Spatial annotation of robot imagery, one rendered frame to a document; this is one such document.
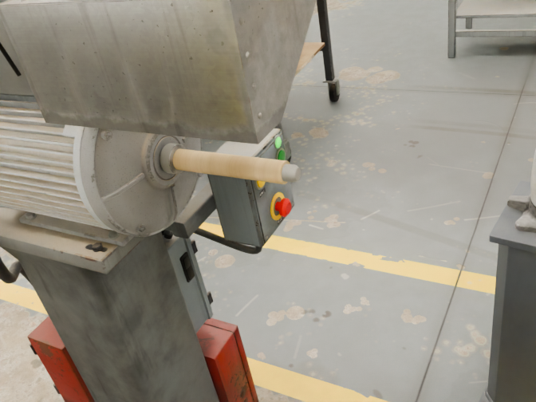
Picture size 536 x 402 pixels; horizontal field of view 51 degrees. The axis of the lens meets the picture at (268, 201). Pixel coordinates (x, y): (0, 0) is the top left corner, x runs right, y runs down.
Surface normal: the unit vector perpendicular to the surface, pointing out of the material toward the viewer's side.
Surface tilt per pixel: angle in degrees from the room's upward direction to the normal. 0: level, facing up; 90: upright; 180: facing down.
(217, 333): 0
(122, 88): 90
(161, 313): 90
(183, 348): 90
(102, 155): 76
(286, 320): 0
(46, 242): 0
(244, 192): 90
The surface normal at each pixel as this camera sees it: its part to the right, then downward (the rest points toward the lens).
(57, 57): -0.46, 0.55
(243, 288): -0.17, -0.82
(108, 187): 0.54, 0.32
